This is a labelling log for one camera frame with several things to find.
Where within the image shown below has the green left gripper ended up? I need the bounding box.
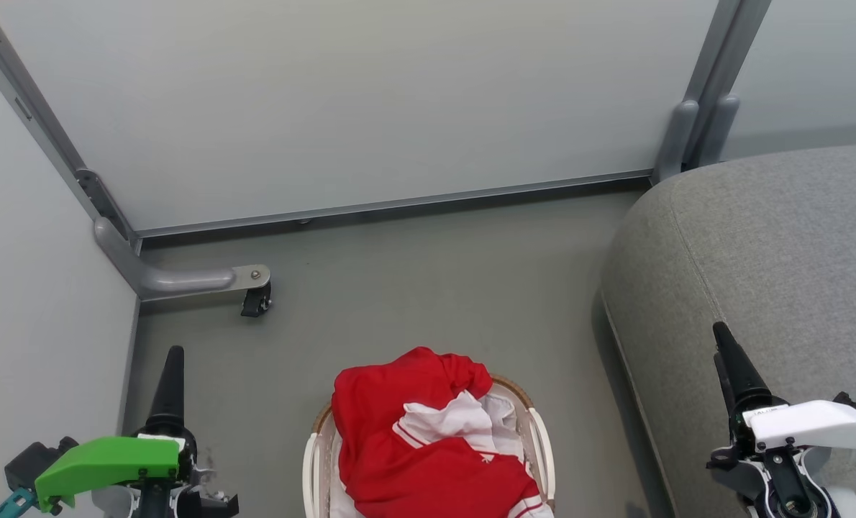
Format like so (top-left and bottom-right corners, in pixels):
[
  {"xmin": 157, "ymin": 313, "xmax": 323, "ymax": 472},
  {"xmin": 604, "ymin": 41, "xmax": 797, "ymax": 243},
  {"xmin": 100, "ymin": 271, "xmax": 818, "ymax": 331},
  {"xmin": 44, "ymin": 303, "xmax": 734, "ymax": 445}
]
[{"xmin": 5, "ymin": 346, "xmax": 199, "ymax": 513}]

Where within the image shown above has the red and white jersey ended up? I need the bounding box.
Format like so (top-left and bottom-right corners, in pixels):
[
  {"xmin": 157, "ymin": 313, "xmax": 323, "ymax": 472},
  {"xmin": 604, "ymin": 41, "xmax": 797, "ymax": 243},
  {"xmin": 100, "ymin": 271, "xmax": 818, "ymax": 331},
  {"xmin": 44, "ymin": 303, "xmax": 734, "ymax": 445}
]
[{"xmin": 331, "ymin": 347, "xmax": 555, "ymax": 518}]

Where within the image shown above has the woven laundry basket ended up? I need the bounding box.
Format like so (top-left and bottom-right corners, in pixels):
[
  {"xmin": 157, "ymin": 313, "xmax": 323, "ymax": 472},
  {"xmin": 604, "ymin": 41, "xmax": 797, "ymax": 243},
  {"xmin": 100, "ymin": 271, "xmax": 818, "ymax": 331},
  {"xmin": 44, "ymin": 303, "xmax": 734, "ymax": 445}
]
[{"xmin": 303, "ymin": 373, "xmax": 557, "ymax": 518}]

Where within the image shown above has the teal cable connector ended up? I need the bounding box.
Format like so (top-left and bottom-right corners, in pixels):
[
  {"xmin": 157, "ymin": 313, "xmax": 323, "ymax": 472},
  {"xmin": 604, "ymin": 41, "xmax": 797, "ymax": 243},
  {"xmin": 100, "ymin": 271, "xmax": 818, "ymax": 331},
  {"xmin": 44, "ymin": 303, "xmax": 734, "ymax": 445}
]
[{"xmin": 0, "ymin": 488, "xmax": 37, "ymax": 518}]

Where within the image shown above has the black caster wheel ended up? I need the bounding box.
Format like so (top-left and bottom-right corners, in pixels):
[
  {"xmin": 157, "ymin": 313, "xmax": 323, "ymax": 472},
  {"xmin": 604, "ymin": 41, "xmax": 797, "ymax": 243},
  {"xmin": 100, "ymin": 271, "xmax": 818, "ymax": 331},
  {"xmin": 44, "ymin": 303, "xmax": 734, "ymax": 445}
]
[{"xmin": 240, "ymin": 283, "xmax": 273, "ymax": 318}]

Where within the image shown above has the grey double partition post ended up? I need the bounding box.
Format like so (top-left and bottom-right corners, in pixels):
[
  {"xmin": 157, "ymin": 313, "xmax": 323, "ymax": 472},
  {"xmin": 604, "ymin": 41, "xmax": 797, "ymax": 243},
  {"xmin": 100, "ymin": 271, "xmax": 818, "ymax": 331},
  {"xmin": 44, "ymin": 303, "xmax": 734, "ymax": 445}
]
[{"xmin": 651, "ymin": 0, "xmax": 773, "ymax": 185}]

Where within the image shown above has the grey fabric sofa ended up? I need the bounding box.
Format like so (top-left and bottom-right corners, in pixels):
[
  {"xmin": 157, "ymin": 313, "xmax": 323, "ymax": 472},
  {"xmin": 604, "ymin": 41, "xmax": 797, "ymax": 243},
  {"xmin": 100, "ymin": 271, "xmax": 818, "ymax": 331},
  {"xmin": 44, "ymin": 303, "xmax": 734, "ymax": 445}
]
[{"xmin": 601, "ymin": 142, "xmax": 856, "ymax": 518}]

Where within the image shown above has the grey slanted partition post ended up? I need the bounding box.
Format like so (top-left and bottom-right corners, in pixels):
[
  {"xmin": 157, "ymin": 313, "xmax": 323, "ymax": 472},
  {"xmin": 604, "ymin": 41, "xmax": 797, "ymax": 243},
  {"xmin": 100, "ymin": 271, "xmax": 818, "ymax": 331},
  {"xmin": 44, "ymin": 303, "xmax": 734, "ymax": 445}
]
[{"xmin": 0, "ymin": 0, "xmax": 141, "ymax": 253}]

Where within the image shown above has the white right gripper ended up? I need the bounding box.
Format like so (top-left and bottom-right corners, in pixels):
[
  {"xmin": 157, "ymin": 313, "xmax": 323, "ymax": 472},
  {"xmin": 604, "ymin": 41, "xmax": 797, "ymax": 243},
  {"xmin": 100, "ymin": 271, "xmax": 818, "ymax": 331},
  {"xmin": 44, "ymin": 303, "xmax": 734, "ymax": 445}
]
[{"xmin": 712, "ymin": 322, "xmax": 856, "ymax": 461}]

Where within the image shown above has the grey partition foot bracket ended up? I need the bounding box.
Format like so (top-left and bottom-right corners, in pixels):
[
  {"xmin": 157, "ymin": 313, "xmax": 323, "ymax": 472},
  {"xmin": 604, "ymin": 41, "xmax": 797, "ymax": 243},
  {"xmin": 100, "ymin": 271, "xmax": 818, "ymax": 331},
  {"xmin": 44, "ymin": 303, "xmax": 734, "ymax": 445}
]
[{"xmin": 94, "ymin": 218, "xmax": 272, "ymax": 301}]

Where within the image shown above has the grey partition bottom rail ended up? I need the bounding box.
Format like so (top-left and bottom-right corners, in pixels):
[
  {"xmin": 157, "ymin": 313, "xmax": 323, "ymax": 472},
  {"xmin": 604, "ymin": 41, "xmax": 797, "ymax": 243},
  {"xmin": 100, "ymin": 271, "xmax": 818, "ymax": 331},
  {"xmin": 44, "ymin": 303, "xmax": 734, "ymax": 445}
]
[{"xmin": 135, "ymin": 170, "xmax": 653, "ymax": 240}]

